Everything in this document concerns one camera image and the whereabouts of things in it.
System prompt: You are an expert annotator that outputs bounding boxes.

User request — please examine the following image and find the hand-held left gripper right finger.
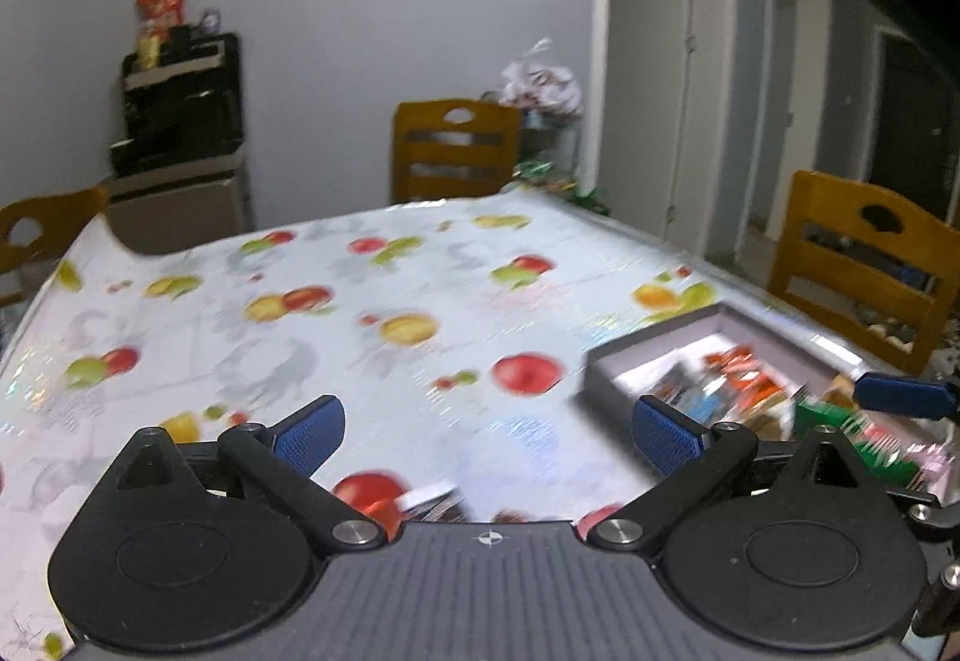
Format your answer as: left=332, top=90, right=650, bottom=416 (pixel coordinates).
left=586, top=394, right=863, bottom=549

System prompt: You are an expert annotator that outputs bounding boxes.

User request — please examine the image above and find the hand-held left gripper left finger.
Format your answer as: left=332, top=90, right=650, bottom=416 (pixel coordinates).
left=105, top=394, right=387, bottom=549

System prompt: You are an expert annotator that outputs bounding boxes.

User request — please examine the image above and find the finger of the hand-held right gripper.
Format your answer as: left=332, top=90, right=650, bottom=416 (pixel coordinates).
left=904, top=492, right=960, bottom=639
left=855, top=372, right=960, bottom=418

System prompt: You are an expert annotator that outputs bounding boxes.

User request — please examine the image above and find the green pink candy packet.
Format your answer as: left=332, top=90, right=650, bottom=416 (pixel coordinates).
left=795, top=398, right=946, bottom=493

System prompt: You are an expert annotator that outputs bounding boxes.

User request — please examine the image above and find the white cardboard box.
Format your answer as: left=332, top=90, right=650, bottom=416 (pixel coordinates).
left=581, top=302, right=860, bottom=441

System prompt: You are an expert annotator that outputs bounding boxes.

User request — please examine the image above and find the orange snack packet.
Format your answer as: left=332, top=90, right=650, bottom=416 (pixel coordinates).
left=701, top=344, right=792, bottom=407

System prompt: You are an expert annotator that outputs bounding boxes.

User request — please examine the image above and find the brown snack packet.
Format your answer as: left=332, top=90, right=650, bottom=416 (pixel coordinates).
left=396, top=481, right=467, bottom=524

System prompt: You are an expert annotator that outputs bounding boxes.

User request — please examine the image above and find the clear packet of dark seeds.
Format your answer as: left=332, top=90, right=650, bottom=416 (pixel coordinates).
left=652, top=361, right=725, bottom=426

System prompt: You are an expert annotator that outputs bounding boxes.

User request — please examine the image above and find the fruit-printed tablecloth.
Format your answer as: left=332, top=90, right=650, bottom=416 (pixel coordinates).
left=0, top=192, right=901, bottom=661

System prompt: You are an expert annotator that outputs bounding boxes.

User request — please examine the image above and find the wooden chair with oval hole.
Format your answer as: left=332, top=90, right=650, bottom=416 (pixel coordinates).
left=765, top=169, right=960, bottom=377

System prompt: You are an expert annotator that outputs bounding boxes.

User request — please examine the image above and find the green shopping bag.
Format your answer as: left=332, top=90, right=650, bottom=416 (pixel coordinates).
left=570, top=184, right=612, bottom=216

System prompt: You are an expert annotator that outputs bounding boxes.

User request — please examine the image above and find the dark door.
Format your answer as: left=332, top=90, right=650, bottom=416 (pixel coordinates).
left=870, top=26, right=960, bottom=219

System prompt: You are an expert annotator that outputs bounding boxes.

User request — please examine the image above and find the wooden chair with slatted back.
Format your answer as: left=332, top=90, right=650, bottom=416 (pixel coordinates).
left=391, top=100, right=522, bottom=204

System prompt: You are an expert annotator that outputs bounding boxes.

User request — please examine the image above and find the white door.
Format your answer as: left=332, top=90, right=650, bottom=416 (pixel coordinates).
left=600, top=0, right=740, bottom=257
left=765, top=0, right=833, bottom=234

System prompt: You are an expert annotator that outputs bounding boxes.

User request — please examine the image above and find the wooden chair with round hole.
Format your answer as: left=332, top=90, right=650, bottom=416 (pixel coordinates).
left=0, top=187, right=110, bottom=302

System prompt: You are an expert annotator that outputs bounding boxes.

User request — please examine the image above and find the black and grey cabinet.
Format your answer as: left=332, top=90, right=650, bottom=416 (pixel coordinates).
left=111, top=31, right=245, bottom=176

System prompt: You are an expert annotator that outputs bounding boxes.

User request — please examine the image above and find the white plastic bag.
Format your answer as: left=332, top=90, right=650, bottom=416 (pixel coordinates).
left=499, top=38, right=584, bottom=118

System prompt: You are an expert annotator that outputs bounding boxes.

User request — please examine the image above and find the red snack bag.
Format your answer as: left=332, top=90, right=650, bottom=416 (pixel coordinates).
left=135, top=0, right=187, bottom=35

